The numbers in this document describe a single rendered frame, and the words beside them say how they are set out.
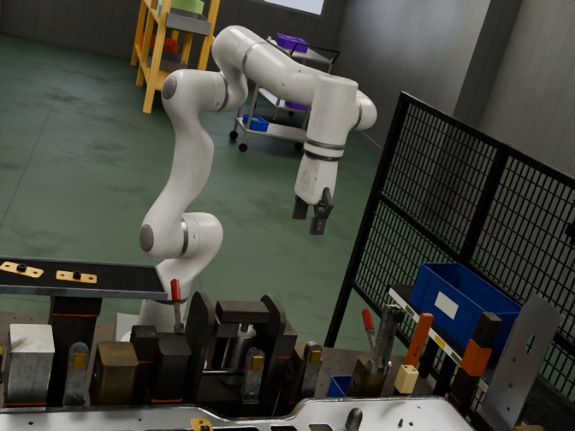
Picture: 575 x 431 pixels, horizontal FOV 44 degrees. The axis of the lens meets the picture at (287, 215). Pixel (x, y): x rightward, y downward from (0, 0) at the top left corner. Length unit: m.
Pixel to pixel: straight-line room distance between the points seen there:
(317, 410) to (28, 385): 0.61
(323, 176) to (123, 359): 0.55
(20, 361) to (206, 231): 0.66
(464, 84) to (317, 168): 5.13
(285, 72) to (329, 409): 0.75
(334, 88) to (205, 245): 0.66
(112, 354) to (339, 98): 0.69
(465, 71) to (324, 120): 5.15
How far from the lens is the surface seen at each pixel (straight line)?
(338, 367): 2.43
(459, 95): 6.55
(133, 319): 2.21
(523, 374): 1.77
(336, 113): 1.44
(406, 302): 2.23
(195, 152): 1.80
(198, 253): 1.91
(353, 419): 1.60
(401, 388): 1.79
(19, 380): 1.48
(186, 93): 1.74
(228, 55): 1.69
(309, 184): 1.48
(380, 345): 1.72
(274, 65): 1.57
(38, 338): 1.48
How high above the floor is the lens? 1.90
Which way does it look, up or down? 19 degrees down
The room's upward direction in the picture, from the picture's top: 15 degrees clockwise
